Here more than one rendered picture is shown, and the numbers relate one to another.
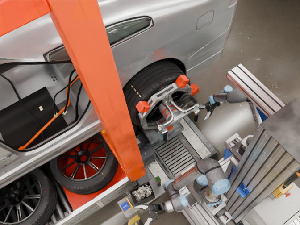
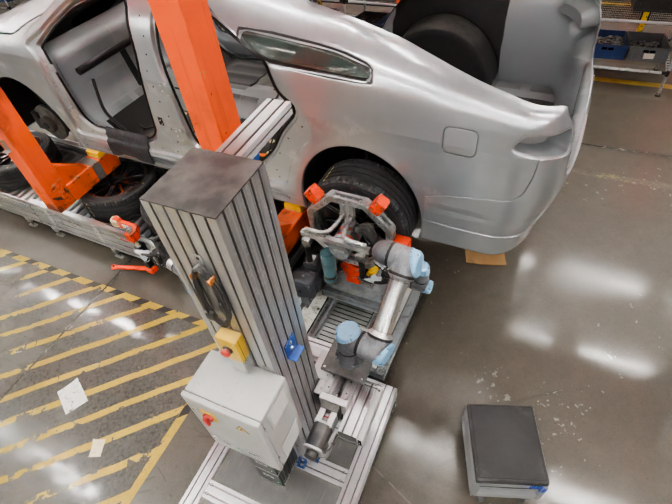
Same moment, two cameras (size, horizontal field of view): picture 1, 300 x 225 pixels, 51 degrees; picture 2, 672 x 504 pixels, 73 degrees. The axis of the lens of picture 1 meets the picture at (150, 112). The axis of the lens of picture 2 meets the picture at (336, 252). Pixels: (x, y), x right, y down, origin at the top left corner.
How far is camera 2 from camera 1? 182 cm
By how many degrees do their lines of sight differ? 34
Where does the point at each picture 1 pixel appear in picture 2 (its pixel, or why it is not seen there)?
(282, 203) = (236, 382)
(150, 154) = (304, 281)
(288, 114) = (224, 163)
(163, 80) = (358, 181)
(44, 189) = not seen: hidden behind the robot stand
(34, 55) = (231, 21)
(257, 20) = not seen: outside the picture
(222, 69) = (535, 315)
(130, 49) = (329, 96)
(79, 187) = not seen: hidden behind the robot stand
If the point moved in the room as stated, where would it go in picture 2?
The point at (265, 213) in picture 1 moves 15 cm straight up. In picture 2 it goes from (210, 367) to (198, 347)
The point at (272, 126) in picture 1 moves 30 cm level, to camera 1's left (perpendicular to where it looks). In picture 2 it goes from (194, 157) to (152, 119)
